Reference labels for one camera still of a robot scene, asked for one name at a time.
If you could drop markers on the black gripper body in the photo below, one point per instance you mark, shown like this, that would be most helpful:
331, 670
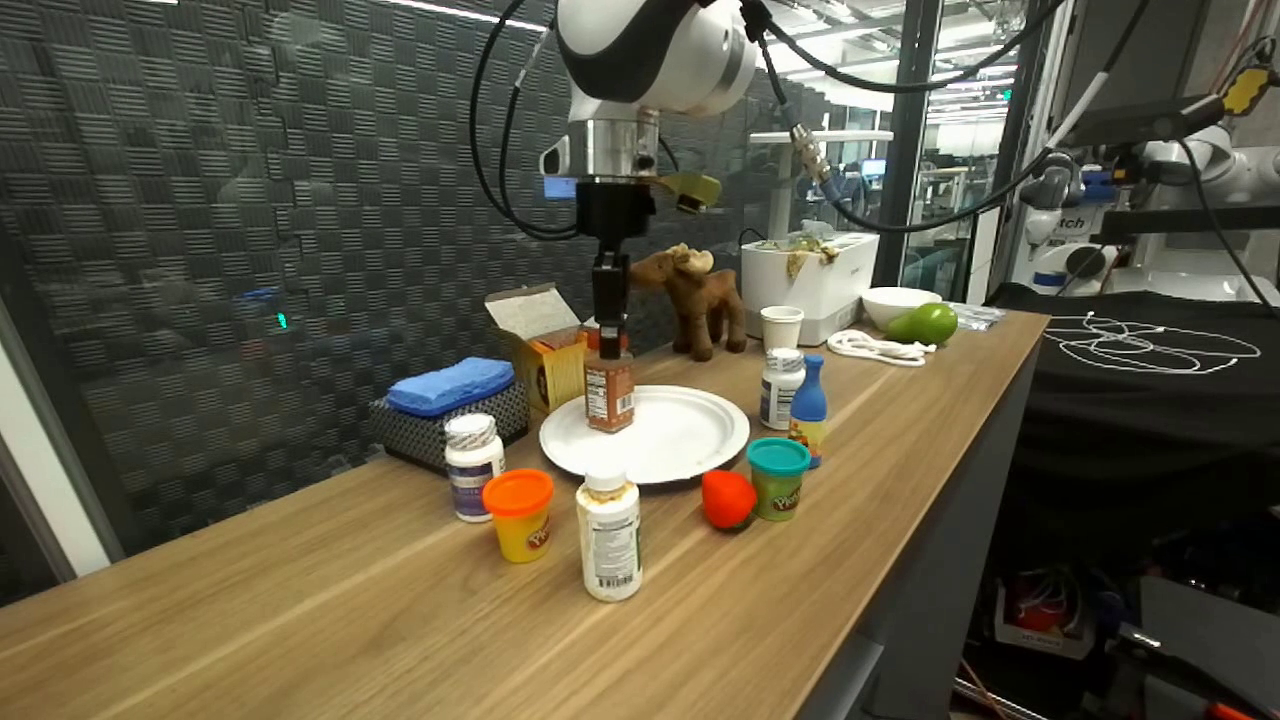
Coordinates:
612, 215

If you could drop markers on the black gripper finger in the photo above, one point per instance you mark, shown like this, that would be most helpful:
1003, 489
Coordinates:
602, 296
616, 307

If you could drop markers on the brown spice jar red lid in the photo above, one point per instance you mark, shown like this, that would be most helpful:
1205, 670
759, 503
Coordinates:
611, 386

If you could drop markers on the white pill bottle blue label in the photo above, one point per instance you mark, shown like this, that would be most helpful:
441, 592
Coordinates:
474, 454

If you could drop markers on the orange lid play-doh tub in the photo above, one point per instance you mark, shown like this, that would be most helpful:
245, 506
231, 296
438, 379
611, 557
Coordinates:
521, 514

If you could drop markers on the tall white supplement bottle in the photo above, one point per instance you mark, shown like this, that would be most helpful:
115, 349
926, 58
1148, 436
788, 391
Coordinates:
611, 533

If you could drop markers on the teal lid play-doh tub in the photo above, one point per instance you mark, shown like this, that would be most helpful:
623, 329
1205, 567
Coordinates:
777, 474

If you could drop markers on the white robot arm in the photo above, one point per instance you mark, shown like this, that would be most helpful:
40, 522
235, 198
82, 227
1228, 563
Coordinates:
631, 60

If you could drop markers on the white paper plate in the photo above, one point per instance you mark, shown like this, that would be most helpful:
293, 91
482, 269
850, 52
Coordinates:
676, 432

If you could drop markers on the red strawberry toy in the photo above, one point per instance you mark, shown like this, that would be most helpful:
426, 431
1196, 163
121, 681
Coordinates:
728, 503

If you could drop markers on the yellow open tea box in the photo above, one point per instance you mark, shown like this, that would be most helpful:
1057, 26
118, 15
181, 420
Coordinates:
545, 344

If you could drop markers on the brown moose plush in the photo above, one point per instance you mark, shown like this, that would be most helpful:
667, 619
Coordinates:
702, 294

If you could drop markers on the white paper cup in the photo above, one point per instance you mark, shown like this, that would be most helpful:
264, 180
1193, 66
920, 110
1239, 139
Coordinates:
781, 327

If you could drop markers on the white appliance box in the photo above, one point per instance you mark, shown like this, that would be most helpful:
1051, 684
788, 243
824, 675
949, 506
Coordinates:
817, 273

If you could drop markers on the blue folded cloth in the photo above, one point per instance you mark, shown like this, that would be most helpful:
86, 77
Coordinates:
454, 386

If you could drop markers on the blue toy bottle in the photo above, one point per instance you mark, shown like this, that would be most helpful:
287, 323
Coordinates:
810, 410

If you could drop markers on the grey mesh tray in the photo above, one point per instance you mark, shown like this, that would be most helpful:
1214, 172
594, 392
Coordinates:
421, 442

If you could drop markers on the white bowl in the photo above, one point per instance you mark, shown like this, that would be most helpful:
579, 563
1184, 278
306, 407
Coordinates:
882, 307

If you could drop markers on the green pear toy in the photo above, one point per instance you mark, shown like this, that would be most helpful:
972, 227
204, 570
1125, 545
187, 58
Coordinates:
928, 327

